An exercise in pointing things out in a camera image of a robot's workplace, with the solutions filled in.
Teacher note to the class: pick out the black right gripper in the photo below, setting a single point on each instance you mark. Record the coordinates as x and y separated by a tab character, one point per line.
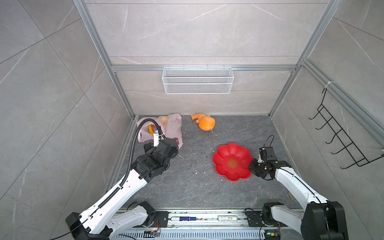
251	167

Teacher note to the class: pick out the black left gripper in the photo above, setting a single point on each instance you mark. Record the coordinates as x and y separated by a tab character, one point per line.
148	149

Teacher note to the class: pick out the pink plastic bag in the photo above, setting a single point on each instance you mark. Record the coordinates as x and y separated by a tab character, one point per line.
171	127

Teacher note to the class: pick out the red flower-shaped plate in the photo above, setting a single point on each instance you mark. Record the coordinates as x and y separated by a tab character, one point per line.
232	161

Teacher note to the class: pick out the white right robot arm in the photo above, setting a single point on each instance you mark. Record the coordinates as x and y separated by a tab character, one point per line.
320	218

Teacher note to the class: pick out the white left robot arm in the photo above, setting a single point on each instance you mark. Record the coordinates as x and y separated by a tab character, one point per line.
102	220

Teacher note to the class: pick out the orange toy fruit with loop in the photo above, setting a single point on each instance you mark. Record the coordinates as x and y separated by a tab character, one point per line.
205	122

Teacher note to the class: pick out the blue marker pen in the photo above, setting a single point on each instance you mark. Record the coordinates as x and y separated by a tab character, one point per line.
187	219

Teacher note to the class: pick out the white tube on rail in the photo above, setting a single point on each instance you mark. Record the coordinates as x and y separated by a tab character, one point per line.
227	218

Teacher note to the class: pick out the white wire mesh basket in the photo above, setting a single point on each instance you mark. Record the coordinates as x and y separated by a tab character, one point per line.
197	80

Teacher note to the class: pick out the black wire hook rack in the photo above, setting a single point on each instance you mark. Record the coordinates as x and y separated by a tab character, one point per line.
340	134

